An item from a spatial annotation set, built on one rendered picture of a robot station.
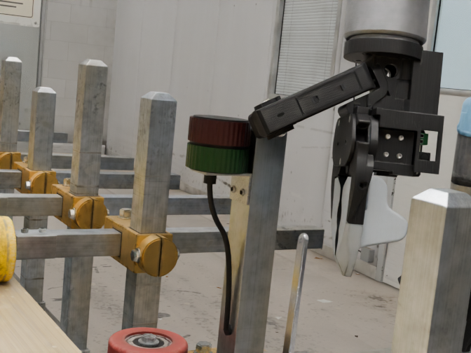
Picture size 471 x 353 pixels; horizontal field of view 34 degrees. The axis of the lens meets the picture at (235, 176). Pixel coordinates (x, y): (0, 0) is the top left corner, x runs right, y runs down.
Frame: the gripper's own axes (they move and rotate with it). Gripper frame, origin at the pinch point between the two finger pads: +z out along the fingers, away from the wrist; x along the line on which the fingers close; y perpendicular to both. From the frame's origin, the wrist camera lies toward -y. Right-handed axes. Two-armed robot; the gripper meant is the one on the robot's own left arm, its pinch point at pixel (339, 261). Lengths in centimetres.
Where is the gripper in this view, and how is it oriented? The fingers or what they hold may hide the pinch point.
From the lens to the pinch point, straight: 70.7
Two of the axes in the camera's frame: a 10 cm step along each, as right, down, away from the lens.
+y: 9.9, 1.0, 1.0
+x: -1.0, 0.1, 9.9
